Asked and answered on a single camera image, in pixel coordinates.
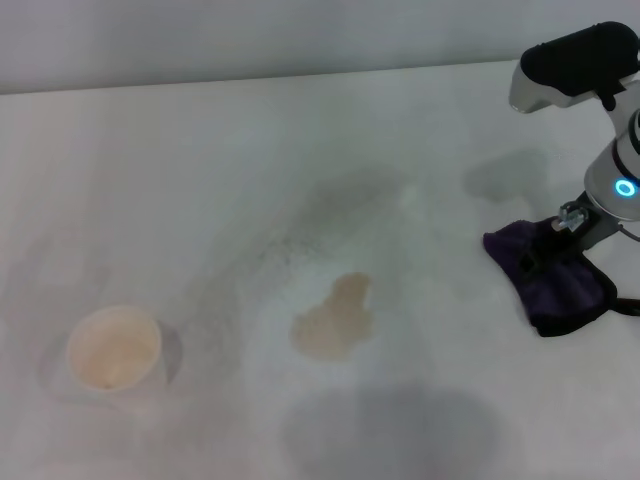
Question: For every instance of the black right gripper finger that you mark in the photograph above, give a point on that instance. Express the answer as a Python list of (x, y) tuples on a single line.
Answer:
[(531, 262)]

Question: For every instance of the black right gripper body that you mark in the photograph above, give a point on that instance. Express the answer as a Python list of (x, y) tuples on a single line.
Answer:
[(587, 232)]

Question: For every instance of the brown water stain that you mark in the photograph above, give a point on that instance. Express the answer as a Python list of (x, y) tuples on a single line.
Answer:
[(335, 320)]

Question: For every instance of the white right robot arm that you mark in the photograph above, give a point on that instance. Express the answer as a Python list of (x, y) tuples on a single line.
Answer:
[(617, 165)]

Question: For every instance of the purple rag with black trim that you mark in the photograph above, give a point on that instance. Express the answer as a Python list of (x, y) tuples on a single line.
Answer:
[(565, 290)]

